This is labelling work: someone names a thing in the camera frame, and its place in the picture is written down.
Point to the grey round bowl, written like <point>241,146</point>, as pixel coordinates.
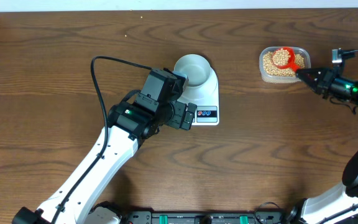
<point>195,67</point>

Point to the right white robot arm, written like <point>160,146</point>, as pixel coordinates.
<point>340,203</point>

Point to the red plastic scoop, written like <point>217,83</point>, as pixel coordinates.
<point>284,58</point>

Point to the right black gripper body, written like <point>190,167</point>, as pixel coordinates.
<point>339,87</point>

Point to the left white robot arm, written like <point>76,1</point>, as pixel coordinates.
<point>127,125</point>

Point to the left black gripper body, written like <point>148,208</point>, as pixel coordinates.
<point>175,121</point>

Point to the soybeans in container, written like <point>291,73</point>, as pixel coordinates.
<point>271,69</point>

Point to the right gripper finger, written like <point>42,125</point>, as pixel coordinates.
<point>309,72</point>
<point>311,81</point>

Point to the white digital kitchen scale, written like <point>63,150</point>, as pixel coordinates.
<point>206,99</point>

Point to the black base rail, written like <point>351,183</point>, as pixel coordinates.
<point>204,217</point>

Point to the clear plastic container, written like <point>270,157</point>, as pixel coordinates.
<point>276,79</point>

